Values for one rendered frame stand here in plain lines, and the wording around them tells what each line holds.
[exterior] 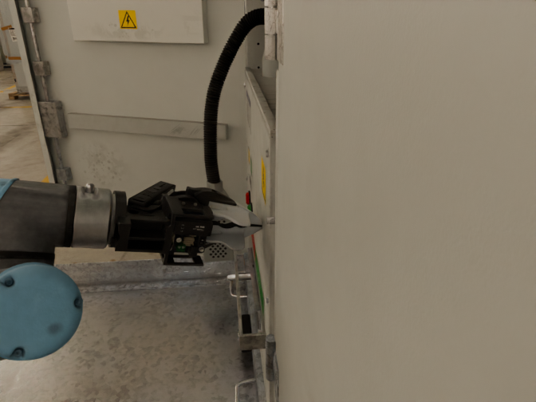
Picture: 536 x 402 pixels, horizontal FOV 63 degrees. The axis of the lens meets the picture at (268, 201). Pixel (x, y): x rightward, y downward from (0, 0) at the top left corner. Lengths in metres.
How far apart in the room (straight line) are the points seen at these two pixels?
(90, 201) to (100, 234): 0.04
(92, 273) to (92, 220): 0.69
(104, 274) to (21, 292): 0.84
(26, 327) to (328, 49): 0.31
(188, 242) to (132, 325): 0.54
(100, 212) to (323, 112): 0.40
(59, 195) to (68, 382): 0.53
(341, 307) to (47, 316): 0.28
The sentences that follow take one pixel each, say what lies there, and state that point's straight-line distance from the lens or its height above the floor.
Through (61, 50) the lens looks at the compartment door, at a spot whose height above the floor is 1.40.
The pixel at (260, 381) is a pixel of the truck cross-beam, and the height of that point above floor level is 0.93.
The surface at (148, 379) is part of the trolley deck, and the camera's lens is 0.95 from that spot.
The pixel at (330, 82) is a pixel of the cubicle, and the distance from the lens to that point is 0.16.
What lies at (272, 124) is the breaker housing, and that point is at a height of 1.39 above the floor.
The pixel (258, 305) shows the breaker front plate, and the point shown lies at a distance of 0.78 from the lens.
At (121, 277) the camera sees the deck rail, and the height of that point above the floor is 0.86.
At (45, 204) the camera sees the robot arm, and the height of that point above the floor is 1.32.
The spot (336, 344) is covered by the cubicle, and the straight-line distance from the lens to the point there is 0.17.
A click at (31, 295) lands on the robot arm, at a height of 1.32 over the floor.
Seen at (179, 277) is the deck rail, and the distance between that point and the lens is 1.19.
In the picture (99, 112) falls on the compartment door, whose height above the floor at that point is 1.25.
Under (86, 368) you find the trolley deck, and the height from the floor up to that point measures 0.85.
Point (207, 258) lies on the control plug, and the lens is 1.05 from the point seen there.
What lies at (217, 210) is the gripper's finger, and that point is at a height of 1.26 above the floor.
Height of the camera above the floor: 1.52
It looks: 25 degrees down
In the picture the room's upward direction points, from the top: straight up
